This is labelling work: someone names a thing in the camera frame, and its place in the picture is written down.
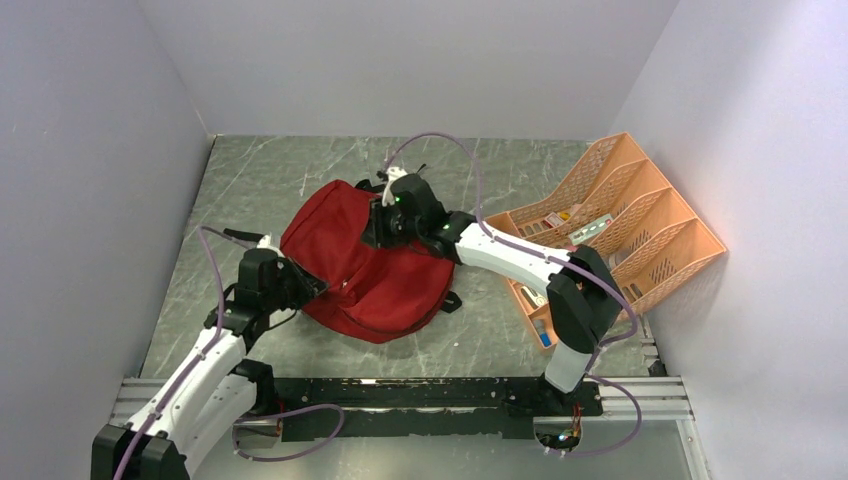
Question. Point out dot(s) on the white stapler in organizer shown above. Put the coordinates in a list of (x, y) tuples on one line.
[(533, 298)]

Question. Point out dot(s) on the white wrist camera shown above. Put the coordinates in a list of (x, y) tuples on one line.
[(392, 174), (270, 242)]

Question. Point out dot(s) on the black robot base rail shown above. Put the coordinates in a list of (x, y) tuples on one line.
[(512, 407)]

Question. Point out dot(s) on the orange plastic desk organizer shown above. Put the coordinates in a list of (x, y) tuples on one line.
[(655, 243)]

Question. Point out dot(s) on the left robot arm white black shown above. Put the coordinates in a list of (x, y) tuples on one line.
[(215, 385)]

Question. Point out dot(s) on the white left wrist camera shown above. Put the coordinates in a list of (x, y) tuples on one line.
[(270, 242)]

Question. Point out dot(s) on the blue glue stick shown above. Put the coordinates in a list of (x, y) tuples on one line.
[(541, 330)]

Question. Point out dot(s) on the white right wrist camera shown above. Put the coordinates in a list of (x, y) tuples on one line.
[(392, 174)]

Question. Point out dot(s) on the white green ruler case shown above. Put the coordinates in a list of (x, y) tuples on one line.
[(585, 233)]

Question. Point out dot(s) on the red student backpack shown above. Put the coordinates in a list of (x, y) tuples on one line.
[(374, 294)]

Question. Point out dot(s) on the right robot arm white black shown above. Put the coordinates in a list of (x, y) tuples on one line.
[(582, 297)]

